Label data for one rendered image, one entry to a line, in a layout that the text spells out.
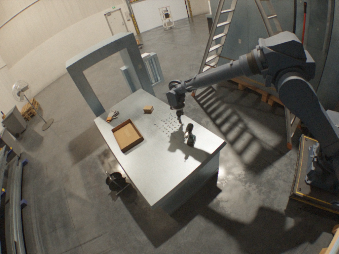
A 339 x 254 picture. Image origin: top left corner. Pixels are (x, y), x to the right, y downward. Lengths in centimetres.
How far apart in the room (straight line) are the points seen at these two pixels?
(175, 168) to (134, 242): 116
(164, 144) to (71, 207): 197
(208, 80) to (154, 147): 93
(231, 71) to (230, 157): 143
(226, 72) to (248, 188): 148
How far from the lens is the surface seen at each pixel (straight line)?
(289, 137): 255
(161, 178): 153
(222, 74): 123
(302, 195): 201
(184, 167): 153
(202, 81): 130
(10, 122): 709
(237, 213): 205
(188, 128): 150
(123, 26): 1094
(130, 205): 230
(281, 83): 105
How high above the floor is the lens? 199
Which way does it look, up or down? 45 degrees down
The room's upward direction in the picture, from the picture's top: 19 degrees counter-clockwise
